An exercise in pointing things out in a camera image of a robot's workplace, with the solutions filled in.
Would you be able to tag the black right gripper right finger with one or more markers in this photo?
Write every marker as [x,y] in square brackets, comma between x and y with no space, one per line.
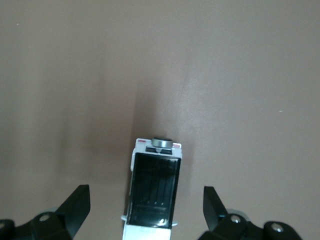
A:
[215,212]

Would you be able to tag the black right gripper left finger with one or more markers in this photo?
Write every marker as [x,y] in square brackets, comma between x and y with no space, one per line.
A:
[72,212]

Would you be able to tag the white jeep toy black roof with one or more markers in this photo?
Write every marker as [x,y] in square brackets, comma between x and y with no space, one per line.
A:
[150,187]

